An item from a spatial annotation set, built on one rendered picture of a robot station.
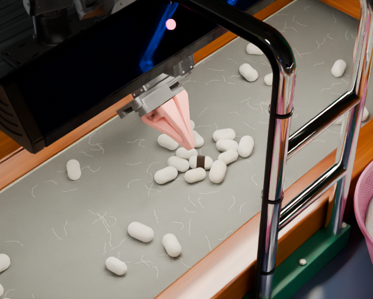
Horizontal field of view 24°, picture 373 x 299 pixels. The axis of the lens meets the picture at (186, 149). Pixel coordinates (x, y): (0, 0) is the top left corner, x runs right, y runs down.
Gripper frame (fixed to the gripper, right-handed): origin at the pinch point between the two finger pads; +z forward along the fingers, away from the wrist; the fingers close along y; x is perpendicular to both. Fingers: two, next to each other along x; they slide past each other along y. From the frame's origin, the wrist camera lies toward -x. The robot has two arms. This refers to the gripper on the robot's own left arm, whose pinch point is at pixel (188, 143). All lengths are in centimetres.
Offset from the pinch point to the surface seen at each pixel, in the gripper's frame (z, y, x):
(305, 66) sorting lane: 1.6, 32.7, 8.9
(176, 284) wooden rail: 12.9, -15.5, -4.6
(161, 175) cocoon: 1.8, -3.0, 6.0
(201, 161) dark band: 3.5, 3.0, 4.6
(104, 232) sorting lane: 3.7, -14.6, 6.8
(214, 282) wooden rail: 15.4, -12.0, -6.7
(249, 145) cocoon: 5.6, 10.3, 2.8
